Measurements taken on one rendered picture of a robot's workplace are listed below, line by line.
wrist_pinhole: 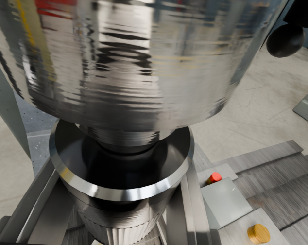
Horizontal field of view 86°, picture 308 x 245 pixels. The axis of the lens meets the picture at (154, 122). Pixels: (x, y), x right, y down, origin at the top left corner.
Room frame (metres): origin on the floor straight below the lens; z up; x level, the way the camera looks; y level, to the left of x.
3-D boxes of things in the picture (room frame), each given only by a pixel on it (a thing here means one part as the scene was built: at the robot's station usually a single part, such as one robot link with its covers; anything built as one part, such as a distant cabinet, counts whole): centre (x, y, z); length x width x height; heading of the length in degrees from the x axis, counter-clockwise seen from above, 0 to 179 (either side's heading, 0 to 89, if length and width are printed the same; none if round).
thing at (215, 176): (0.15, -0.12, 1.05); 0.02 x 0.02 x 0.03
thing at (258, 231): (0.08, -0.18, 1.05); 0.02 x 0.02 x 0.02
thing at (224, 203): (0.11, -0.12, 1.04); 0.06 x 0.05 x 0.06; 121
